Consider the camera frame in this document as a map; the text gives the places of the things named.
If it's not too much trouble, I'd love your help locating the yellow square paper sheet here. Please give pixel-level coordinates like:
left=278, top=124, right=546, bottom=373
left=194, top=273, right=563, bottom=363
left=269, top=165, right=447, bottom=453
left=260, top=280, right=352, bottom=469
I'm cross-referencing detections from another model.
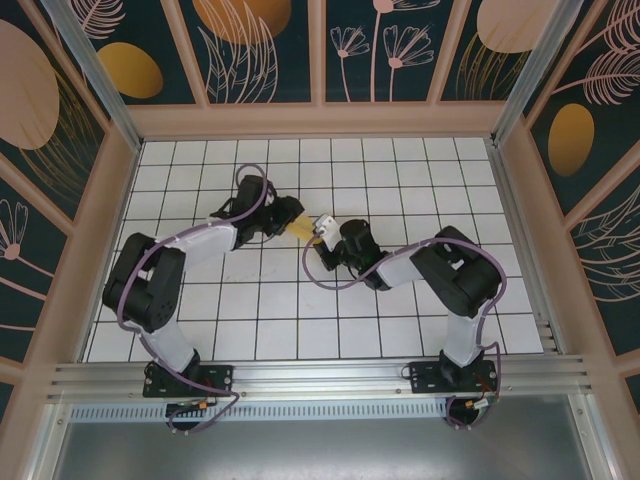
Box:
left=286, top=212, right=327, bottom=242

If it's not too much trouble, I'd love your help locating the grey metal panel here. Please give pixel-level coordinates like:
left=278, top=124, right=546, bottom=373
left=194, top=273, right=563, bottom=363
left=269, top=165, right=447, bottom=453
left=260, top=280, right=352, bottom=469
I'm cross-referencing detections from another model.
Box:
left=47, top=419, right=596, bottom=480

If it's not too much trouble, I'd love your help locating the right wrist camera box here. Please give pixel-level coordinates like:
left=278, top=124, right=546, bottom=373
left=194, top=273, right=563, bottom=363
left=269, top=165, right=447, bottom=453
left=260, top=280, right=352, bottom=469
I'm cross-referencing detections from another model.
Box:
left=312, top=213, right=342, bottom=252

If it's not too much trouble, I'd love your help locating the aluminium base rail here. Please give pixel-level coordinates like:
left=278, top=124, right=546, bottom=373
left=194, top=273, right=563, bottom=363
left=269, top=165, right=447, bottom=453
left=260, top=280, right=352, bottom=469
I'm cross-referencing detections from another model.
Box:
left=47, top=354, right=599, bottom=401

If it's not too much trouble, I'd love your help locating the slotted grey cable duct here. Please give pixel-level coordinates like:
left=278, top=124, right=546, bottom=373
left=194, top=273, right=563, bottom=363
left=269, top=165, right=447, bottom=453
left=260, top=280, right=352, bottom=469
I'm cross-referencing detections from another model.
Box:
left=67, top=403, right=576, bottom=422

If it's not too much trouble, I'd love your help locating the aluminium side rail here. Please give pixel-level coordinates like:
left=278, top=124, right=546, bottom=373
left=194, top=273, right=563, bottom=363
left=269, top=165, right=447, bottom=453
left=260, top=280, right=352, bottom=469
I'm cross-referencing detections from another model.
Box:
left=487, top=142, right=566, bottom=356

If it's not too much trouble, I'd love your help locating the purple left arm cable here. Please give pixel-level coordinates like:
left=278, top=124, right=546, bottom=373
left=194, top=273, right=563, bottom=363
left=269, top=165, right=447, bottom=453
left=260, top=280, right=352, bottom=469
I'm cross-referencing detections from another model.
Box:
left=116, top=163, right=246, bottom=436

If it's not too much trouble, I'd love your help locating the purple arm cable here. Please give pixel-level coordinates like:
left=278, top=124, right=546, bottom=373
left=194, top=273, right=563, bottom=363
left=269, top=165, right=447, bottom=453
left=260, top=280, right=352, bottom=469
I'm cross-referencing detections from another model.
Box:
left=116, top=163, right=246, bottom=436
left=303, top=234, right=506, bottom=432

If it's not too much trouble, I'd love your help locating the aluminium corner post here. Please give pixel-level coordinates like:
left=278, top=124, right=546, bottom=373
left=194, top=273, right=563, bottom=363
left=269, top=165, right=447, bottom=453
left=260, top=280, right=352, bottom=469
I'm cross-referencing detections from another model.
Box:
left=492, top=0, right=584, bottom=146
left=42, top=0, right=144, bottom=151

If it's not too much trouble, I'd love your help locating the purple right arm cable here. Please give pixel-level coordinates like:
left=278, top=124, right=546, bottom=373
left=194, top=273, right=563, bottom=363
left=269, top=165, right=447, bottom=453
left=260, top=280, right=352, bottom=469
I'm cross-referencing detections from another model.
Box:
left=303, top=234, right=506, bottom=432

